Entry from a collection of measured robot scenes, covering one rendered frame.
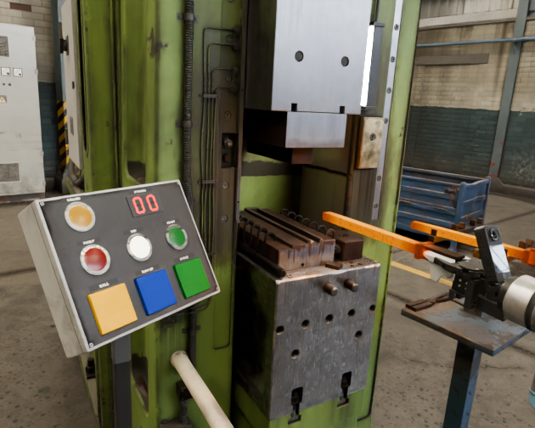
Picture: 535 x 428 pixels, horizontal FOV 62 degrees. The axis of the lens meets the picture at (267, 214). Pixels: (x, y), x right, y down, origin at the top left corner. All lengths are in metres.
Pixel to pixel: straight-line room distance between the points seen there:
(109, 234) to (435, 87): 9.11
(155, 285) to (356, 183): 0.86
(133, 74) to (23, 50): 4.75
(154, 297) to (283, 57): 0.67
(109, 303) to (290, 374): 0.70
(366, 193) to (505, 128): 7.53
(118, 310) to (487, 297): 0.70
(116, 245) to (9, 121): 5.38
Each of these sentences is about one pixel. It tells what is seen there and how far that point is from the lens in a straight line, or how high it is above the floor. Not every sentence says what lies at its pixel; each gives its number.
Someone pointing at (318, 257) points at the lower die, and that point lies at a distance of 1.36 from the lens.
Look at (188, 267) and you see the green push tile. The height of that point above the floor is 1.03.
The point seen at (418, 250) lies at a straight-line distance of 1.06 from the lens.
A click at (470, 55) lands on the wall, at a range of 9.47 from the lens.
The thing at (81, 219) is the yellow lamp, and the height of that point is 1.16.
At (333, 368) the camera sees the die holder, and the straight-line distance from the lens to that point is 1.50.
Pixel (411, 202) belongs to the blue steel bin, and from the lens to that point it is 5.02.
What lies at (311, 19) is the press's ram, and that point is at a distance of 1.25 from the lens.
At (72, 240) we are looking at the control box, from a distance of 0.87.
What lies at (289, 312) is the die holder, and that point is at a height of 0.81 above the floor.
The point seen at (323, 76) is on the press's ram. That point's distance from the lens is 1.26.
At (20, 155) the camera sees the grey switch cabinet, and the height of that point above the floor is 0.58.
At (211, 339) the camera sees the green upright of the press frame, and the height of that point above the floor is 0.66.
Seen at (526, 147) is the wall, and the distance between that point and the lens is 8.94.
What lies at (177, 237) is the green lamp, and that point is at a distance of 1.00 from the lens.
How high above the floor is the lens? 1.39
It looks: 14 degrees down
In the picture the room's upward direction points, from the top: 3 degrees clockwise
